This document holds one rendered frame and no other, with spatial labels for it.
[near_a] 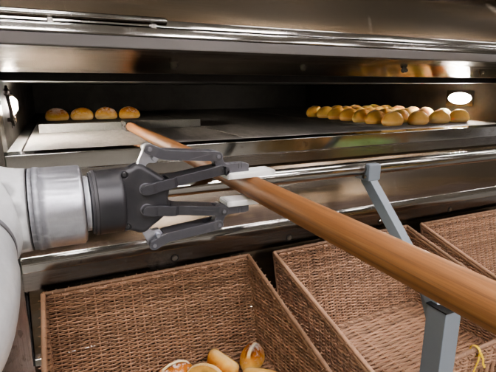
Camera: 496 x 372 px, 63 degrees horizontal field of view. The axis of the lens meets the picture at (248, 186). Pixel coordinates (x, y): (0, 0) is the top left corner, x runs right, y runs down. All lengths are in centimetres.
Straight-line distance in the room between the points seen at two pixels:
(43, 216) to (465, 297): 37
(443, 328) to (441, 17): 106
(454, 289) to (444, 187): 136
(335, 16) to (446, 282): 105
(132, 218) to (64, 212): 8
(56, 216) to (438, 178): 139
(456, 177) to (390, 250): 138
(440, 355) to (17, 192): 71
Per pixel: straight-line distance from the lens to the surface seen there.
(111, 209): 46
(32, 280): 112
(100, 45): 88
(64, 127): 149
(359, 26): 131
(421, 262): 31
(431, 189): 160
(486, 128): 179
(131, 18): 94
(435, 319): 82
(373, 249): 34
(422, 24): 149
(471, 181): 176
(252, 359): 115
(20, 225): 45
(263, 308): 116
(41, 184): 46
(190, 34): 92
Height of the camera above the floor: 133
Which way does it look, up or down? 14 degrees down
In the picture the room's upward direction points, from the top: straight up
